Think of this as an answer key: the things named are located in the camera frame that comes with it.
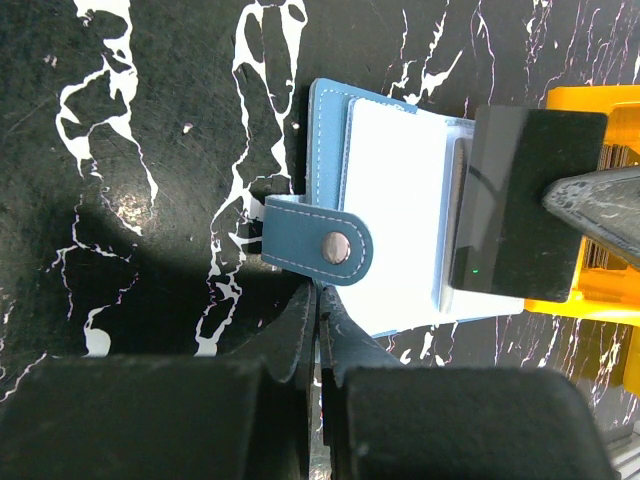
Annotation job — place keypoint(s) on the black credit card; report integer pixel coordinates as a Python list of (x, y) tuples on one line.
[(506, 242)]

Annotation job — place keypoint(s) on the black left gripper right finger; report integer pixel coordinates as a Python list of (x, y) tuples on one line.
[(387, 420)]

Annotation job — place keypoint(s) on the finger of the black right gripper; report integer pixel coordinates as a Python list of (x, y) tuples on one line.
[(566, 199)]

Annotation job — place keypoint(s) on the black marble pattern mat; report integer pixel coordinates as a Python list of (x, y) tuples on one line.
[(134, 135)]

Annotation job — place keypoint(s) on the small orange card bin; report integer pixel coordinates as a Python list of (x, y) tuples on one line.
[(603, 307)]

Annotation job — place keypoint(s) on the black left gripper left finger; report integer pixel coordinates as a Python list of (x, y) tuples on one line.
[(242, 415)]

